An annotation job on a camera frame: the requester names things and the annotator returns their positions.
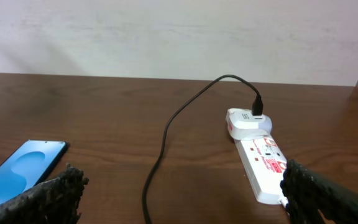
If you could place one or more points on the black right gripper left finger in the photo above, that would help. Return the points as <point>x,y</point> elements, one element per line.
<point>53,201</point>

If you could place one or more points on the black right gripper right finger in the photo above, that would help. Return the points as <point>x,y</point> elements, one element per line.
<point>314,199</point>

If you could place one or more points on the blue Galaxy smartphone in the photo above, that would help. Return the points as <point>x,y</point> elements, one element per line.
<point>28,166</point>

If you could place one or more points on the white USB charger plug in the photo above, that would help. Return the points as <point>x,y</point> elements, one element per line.
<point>243,125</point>

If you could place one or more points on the white power strip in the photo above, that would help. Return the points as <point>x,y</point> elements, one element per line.
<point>264,164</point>

